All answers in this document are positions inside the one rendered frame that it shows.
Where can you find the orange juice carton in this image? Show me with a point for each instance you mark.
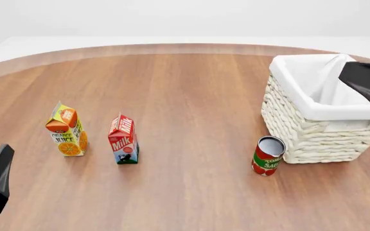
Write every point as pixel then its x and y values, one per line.
pixel 66 134

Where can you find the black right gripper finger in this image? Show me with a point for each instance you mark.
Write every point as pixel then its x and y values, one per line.
pixel 369 83

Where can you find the white wicker basket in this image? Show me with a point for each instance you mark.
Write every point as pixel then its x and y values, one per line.
pixel 313 142

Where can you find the tomato sauce tin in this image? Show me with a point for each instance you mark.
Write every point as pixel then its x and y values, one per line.
pixel 267 157

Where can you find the white cloth basket liner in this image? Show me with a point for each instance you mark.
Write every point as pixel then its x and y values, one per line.
pixel 304 79

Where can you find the red milk carton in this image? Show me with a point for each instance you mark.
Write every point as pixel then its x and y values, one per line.
pixel 124 142

